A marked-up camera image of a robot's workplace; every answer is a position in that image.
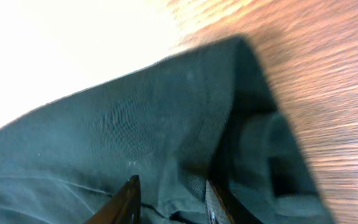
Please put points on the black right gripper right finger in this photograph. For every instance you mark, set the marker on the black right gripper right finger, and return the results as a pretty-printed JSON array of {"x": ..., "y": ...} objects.
[{"x": 224, "y": 208}]

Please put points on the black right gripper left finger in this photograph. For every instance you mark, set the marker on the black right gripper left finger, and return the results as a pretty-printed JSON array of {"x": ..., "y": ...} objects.
[{"x": 123, "y": 208}]

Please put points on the black t-shirt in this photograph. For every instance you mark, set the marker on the black t-shirt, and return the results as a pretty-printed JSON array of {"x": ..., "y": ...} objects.
[{"x": 201, "y": 118}]

